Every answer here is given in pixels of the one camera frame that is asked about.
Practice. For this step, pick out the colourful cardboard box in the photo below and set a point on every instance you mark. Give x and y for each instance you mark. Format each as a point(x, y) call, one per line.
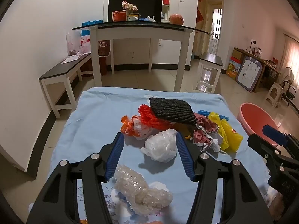
point(233, 68)

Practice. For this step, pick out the small orange peel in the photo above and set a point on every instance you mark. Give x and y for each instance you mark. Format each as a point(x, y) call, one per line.
point(188, 136)

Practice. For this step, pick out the pink plastic bucket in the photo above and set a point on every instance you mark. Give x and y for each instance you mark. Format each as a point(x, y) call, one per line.
point(252, 116)

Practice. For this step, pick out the red box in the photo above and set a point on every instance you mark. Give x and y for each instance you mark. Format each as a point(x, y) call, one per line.
point(119, 16)

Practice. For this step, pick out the orange round ornament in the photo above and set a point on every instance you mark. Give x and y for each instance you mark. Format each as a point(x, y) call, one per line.
point(176, 19)

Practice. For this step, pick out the white stool with dark top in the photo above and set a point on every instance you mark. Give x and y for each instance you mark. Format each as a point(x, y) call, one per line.
point(211, 59)

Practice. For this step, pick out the white plastic stool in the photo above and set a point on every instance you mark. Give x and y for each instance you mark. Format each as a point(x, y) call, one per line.
point(275, 93)

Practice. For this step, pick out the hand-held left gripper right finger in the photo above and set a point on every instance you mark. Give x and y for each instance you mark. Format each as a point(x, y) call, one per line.
point(184, 156)

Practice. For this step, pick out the white bench with dark top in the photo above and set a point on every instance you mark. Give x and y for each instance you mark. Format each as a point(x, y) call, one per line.
point(60, 68)

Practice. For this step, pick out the red foam net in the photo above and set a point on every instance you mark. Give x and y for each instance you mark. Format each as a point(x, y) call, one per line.
point(146, 116)

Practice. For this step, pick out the wooden desk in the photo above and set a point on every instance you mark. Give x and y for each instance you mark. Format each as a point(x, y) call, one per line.
point(268, 66)

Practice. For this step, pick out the blue plastic bag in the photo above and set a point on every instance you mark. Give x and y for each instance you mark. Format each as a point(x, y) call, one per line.
point(203, 112)

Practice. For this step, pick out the papers on bench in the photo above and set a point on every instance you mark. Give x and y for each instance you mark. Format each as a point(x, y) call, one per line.
point(71, 59)

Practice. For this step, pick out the orange and white plastic bag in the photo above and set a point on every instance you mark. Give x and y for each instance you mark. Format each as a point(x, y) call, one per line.
point(137, 130)

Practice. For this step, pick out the chair with clothes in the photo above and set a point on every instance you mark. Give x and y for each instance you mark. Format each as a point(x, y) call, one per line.
point(288, 81)

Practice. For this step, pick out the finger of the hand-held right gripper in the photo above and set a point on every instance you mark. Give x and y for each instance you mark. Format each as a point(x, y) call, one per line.
point(273, 134)
point(259, 144)

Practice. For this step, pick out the clear plastic bag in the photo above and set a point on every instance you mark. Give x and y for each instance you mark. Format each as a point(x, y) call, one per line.
point(72, 44)
point(130, 184)

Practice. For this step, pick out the door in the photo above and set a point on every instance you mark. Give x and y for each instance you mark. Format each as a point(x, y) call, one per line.
point(216, 28)

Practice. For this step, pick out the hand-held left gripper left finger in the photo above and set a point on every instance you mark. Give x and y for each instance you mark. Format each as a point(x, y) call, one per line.
point(115, 156)

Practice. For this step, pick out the black monitor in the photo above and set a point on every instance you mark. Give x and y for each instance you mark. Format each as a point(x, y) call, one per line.
point(144, 4)

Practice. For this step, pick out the white table with glass top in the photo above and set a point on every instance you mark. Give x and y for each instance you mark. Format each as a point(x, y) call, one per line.
point(140, 32)

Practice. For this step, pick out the light blue cloth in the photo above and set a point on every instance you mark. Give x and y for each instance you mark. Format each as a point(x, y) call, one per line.
point(93, 121)

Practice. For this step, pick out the red wall decoration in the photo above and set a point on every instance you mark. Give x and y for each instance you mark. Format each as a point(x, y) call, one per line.
point(200, 16)

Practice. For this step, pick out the black foam net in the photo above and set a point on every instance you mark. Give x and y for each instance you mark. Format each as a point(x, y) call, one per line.
point(172, 109)

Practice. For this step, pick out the children's drawing board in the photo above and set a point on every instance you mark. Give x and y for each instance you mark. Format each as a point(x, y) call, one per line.
point(248, 73)

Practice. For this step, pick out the yellow plastic bag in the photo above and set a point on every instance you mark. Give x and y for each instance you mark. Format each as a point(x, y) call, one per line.
point(230, 135)

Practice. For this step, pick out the maroon paper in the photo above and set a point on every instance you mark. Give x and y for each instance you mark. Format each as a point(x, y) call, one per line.
point(205, 126)

